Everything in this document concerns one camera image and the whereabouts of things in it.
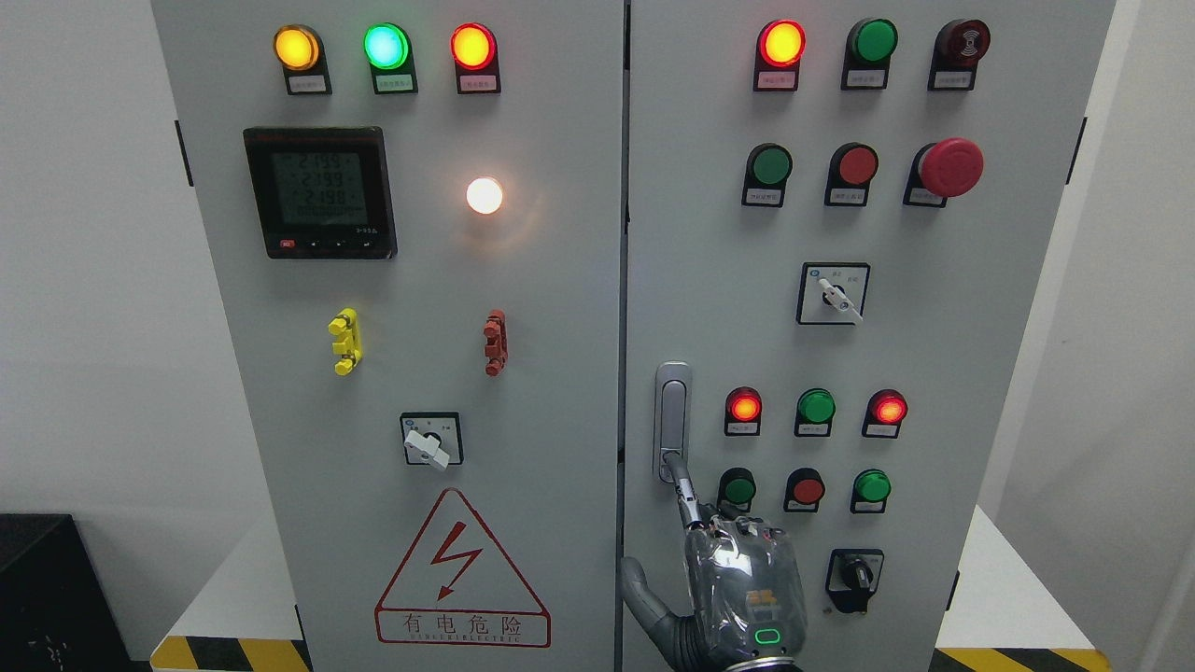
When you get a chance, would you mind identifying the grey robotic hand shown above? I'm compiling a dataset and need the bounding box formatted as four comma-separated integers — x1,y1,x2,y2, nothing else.
619,451,808,671

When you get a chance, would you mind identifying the silver door handle lock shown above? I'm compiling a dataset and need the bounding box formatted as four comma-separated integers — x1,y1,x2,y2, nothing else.
652,361,693,484

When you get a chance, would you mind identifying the right grey cabinet door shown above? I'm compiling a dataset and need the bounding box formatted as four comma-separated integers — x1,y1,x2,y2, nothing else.
624,1,1115,671

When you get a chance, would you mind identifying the grey cabinet door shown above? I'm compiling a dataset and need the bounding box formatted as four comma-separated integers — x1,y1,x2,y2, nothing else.
152,1,624,671
624,1,1115,671

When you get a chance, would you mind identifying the left grey cabinet door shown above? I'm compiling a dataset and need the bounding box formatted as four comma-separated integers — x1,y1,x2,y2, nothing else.
152,1,624,671

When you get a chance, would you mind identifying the red push button lower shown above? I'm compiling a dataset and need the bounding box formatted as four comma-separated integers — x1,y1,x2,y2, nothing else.
782,468,825,513

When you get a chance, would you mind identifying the red push button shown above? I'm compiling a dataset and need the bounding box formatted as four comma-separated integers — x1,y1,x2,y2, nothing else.
782,468,825,513
823,142,880,207

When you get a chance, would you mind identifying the green push button lower right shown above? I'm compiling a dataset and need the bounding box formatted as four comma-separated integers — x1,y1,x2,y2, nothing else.
850,469,893,514

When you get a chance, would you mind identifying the red lit light middle left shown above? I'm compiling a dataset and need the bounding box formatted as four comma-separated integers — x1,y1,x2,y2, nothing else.
723,386,762,436

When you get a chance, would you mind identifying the green indicator middle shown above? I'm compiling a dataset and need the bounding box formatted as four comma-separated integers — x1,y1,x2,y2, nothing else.
793,387,837,438

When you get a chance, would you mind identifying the red lit light middle right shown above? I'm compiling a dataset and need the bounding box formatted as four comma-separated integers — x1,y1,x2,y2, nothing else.
862,387,908,439

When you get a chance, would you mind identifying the white platform hazard striped base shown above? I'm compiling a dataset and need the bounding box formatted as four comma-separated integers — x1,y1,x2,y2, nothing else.
147,511,1111,671

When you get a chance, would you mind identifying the red electric hazard warning sign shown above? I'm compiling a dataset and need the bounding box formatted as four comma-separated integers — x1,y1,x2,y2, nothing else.
374,488,552,648

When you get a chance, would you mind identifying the red terminal connector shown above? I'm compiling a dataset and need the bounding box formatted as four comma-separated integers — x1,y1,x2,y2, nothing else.
483,308,509,377

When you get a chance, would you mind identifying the green push button upper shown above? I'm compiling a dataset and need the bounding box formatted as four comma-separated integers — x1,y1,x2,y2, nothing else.
741,142,793,208

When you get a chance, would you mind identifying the red push button upper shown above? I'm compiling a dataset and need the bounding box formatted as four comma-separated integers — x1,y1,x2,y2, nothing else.
823,142,880,207

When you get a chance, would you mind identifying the red emergency stop button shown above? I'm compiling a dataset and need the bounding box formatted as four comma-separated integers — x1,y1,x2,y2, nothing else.
902,138,985,208

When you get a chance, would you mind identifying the white lit indicator light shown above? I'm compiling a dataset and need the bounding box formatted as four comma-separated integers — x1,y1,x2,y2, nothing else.
466,175,504,216

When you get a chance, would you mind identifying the yellow terminal connector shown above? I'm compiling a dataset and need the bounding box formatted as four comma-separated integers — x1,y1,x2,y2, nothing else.
326,307,363,377

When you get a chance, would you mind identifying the red lit light top right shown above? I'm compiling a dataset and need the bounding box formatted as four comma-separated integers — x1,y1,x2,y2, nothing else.
752,19,807,92

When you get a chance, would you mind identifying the green indicator top right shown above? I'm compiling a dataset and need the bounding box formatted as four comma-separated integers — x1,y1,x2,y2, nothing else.
840,17,899,91

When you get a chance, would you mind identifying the black digital power meter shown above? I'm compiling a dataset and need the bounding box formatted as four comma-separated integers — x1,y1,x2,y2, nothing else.
243,126,400,259

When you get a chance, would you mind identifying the dark red buzzer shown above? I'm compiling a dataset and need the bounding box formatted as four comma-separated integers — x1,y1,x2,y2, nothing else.
927,19,991,91

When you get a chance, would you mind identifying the red lit indicator light left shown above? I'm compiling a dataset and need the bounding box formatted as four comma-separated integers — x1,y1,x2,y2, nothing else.
451,22,502,94

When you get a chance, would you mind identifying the green lit indicator light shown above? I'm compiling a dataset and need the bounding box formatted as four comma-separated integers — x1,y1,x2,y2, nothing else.
362,22,418,94

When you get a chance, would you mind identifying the black box lower left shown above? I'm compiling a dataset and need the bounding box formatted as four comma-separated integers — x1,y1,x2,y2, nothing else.
1,513,131,671

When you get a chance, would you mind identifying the yellow indicator light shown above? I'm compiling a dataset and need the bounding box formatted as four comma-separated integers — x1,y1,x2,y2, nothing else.
272,24,331,94

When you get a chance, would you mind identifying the black rotary knob switch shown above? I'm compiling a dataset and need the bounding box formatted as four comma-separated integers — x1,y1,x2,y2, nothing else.
825,548,885,613

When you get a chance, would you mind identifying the upper right selector switch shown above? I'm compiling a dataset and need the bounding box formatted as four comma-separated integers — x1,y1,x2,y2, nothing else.
795,262,871,325

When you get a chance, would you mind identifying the left door selector switch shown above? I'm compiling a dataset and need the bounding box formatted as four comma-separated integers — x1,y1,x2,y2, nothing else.
400,413,464,472

